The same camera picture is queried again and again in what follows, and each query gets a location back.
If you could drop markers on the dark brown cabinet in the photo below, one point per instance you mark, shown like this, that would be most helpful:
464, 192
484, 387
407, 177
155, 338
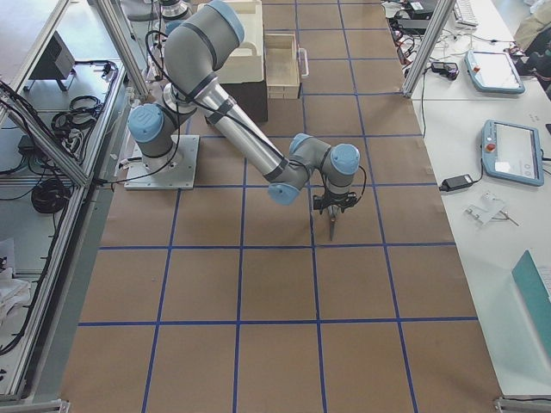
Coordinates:
252, 97

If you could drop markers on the grey control box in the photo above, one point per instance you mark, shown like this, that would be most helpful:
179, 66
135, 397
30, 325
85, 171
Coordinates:
56, 63

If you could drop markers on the cream plastic tray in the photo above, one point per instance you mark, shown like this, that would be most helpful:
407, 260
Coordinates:
245, 47

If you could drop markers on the far teach pendant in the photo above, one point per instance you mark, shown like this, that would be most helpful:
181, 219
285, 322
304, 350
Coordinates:
493, 72

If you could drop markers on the aluminium frame post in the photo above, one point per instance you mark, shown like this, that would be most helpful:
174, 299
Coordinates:
435, 27

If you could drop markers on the orange grey scissors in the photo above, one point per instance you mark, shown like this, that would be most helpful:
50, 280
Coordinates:
333, 213

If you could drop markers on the black power adapter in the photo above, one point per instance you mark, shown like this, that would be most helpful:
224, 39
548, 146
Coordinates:
456, 183

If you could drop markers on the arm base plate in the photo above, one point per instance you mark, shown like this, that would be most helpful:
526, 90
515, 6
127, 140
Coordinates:
176, 170

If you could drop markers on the clear plastic bracket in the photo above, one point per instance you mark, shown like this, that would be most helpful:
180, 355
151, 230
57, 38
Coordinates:
488, 209

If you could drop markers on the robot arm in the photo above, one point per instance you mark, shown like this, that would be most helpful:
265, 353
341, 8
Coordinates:
153, 124

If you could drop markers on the wooden drawer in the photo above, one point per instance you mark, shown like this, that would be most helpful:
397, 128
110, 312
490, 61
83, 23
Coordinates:
282, 67

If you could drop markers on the teach pendant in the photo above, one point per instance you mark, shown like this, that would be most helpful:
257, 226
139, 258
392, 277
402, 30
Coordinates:
493, 72
512, 152

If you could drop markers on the white drawer handle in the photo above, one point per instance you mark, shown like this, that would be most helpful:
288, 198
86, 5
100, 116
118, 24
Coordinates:
303, 63

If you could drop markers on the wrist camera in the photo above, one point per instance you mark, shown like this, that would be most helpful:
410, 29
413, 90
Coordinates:
341, 201

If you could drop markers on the near teach pendant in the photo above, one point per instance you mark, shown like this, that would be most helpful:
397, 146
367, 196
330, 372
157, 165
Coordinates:
512, 152

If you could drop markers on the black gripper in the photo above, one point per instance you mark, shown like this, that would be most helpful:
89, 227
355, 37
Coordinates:
334, 210

